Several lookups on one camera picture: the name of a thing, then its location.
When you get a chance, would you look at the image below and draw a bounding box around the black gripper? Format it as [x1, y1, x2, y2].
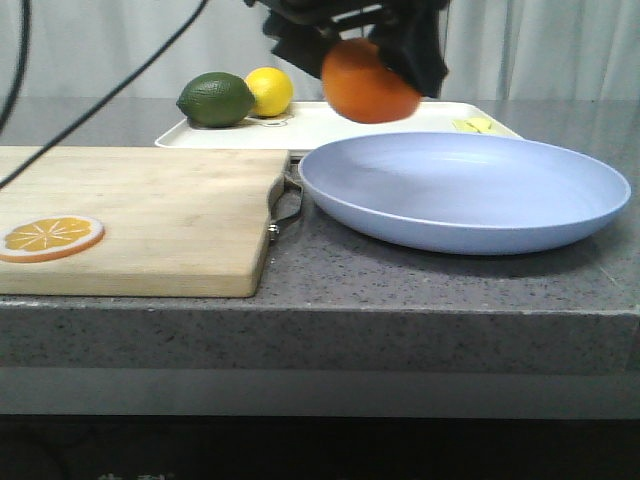
[260, 1, 450, 98]

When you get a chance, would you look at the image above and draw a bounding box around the orange fruit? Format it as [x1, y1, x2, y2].
[321, 38, 422, 124]

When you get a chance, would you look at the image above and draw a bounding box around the light blue plate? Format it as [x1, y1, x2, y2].
[299, 132, 632, 255]

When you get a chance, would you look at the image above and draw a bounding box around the white rectangular tray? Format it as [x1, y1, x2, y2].
[155, 101, 518, 156]

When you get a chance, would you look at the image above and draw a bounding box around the yellow lemon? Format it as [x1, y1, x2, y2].
[245, 67, 294, 117]

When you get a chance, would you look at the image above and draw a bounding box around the yellow-green plastic knife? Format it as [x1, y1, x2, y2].
[452, 119, 481, 133]

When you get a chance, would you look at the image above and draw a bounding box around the grey curtain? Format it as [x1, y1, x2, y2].
[21, 1, 639, 100]

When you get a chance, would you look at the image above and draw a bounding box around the yellow-green plastic spoon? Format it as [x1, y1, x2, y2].
[465, 117, 492, 133]

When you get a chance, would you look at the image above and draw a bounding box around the green lime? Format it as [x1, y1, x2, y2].
[176, 72, 255, 128]

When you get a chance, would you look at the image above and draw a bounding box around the wooden cutting board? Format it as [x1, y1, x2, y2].
[1, 146, 289, 298]

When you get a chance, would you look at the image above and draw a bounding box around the orange slice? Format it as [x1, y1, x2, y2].
[1, 215, 105, 263]

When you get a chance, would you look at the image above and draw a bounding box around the black cable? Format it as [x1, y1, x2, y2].
[0, 0, 32, 134]
[0, 0, 209, 190]

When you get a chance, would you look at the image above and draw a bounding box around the metal cutting board handle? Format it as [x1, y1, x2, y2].
[267, 170, 304, 243]

